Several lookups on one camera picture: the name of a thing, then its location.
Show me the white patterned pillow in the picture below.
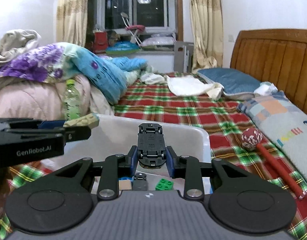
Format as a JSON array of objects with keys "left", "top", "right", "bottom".
[{"left": 237, "top": 90, "right": 307, "bottom": 182}]

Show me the wooden bed headboard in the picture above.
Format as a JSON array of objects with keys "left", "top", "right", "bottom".
[{"left": 230, "top": 29, "right": 307, "bottom": 114}]

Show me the white translucent plastic bin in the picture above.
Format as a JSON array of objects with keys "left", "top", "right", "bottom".
[{"left": 42, "top": 115, "right": 211, "bottom": 191}]

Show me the plaid bed sheet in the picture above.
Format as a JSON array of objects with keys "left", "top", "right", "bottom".
[{"left": 3, "top": 81, "right": 307, "bottom": 239}]

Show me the blue blanket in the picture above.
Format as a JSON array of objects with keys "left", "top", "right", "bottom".
[{"left": 68, "top": 46, "right": 148, "bottom": 105}]

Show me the pink quilt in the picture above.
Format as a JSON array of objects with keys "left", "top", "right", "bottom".
[{"left": 0, "top": 75, "right": 114, "bottom": 120}]

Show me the green tea bottle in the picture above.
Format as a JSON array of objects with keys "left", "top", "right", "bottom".
[{"left": 64, "top": 79, "right": 80, "bottom": 120}]

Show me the blue pillow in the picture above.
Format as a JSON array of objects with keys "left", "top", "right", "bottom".
[{"left": 197, "top": 68, "right": 261, "bottom": 101}]

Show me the light wooden cube block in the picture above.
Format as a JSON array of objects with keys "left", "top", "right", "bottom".
[{"left": 118, "top": 179, "right": 132, "bottom": 191}]

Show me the window frame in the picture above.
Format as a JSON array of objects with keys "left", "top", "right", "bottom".
[{"left": 94, "top": 0, "right": 180, "bottom": 35}]

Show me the left beige curtain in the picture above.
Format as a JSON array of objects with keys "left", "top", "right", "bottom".
[{"left": 56, "top": 0, "right": 88, "bottom": 47}]

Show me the white cloth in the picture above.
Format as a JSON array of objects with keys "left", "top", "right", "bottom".
[{"left": 165, "top": 75, "right": 224, "bottom": 100}]

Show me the beige curtain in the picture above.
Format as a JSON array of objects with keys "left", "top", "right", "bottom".
[
  {"left": 190, "top": 0, "right": 223, "bottom": 73},
  {"left": 56, "top": 0, "right": 88, "bottom": 47}
]

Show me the grey folding stool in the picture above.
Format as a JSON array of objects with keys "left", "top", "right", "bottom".
[{"left": 173, "top": 41, "right": 194, "bottom": 73}]

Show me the purple floral blanket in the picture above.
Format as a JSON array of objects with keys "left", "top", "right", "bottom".
[{"left": 0, "top": 42, "right": 94, "bottom": 83}]

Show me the green toy brick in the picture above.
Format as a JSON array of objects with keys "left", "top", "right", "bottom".
[{"left": 155, "top": 179, "right": 173, "bottom": 191}]

